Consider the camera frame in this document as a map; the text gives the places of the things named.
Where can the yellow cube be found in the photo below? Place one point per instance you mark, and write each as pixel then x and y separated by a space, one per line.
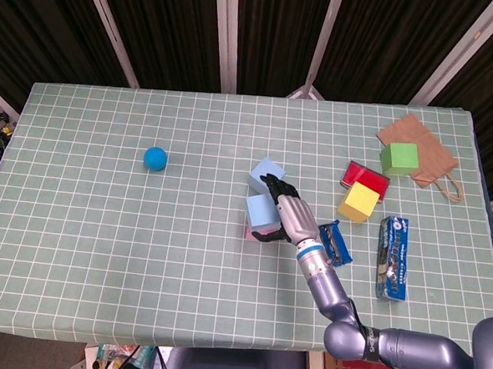
pixel 360 202

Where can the red flat tin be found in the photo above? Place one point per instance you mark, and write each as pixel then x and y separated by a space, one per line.
pixel 364 175

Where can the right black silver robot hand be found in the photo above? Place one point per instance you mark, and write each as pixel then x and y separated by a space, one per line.
pixel 296 219

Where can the light blue cube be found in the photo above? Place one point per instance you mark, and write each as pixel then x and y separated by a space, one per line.
pixel 259 212
pixel 264 169

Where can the green checked tablecloth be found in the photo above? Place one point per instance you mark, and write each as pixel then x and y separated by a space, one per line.
pixel 142 249

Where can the brown paper bag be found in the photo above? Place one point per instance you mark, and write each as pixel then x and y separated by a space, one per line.
pixel 434 156

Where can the long blue snack package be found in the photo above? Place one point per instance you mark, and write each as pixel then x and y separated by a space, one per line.
pixel 393 256

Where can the white frame post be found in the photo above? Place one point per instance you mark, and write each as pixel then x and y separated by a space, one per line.
pixel 113 34
pixel 455 55
pixel 322 43
pixel 226 37

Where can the small blue snack wrapper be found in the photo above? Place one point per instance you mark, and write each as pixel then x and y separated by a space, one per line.
pixel 337 244

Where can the pink cube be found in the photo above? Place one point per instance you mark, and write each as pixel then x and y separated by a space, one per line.
pixel 249 233

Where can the black pleated curtain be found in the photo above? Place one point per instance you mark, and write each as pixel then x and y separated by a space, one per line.
pixel 176 25

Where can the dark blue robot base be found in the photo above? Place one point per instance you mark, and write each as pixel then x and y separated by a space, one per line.
pixel 235 368

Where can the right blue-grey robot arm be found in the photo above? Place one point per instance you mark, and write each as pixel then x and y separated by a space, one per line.
pixel 328 290

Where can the blue ball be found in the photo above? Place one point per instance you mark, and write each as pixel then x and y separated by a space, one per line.
pixel 155 159

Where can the green cube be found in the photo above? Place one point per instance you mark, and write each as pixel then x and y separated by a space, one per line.
pixel 399 158

